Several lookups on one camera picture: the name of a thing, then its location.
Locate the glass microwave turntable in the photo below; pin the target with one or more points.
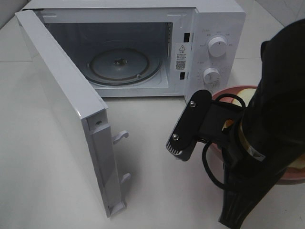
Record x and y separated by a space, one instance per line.
118 67

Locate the white power knob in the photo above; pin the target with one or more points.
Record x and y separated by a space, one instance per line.
217 46

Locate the white warning label sticker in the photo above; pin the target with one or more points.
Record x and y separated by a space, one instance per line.
181 56

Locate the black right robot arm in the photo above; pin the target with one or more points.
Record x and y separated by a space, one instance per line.
281 90

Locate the white microwave door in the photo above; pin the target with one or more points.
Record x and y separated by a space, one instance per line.
78 110

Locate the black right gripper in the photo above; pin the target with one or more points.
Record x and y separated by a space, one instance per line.
254 161

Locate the white microwave oven body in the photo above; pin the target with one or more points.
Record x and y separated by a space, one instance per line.
137 48

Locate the sandwich with lettuce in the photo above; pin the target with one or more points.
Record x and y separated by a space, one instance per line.
246 95

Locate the white timer knob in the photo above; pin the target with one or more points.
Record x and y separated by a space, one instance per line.
211 75

